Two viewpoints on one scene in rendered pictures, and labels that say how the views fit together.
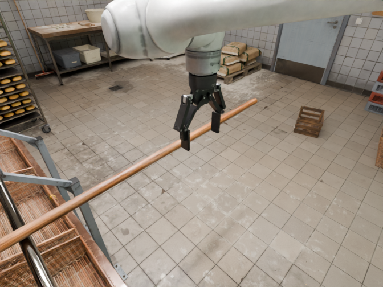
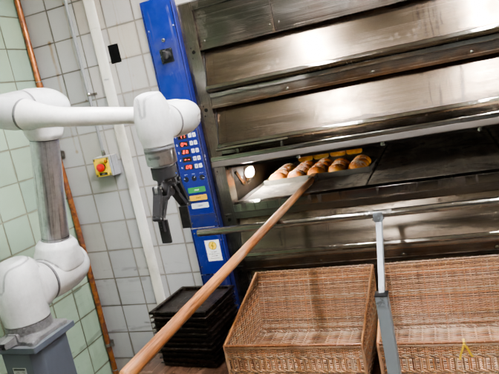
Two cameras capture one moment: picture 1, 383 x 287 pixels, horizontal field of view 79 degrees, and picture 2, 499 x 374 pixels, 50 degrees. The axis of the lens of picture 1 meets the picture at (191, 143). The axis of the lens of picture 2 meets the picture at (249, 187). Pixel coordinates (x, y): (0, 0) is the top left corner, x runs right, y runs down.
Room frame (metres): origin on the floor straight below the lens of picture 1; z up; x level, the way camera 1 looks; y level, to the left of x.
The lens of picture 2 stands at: (2.11, -0.43, 1.66)
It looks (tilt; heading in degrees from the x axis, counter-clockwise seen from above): 10 degrees down; 157
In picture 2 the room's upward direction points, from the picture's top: 12 degrees counter-clockwise
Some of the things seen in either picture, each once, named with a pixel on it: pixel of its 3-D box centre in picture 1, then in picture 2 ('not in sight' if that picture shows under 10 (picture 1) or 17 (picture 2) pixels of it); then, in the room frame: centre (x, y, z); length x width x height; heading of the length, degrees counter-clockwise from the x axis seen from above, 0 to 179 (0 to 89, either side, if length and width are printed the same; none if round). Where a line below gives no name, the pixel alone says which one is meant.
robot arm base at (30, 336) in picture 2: not in sight; (25, 329); (0.15, -0.52, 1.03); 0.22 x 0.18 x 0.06; 135
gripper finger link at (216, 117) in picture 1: (215, 122); (165, 231); (0.64, -0.08, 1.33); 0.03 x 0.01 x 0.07; 45
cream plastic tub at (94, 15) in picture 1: (97, 15); not in sight; (5.38, 1.93, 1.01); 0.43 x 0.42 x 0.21; 135
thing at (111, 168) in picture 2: not in sight; (106, 165); (-0.55, 0.00, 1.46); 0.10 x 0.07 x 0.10; 45
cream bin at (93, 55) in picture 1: (87, 53); not in sight; (5.01, 2.17, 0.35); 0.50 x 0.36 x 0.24; 47
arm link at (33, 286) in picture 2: not in sight; (21, 288); (0.13, -0.49, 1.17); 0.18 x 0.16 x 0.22; 133
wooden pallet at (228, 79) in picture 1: (229, 68); not in sight; (4.91, -0.82, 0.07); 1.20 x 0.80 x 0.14; 135
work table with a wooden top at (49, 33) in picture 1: (98, 46); not in sight; (5.21, 1.97, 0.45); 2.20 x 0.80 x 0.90; 135
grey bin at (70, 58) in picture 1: (66, 58); not in sight; (4.71, 2.46, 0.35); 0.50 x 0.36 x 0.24; 45
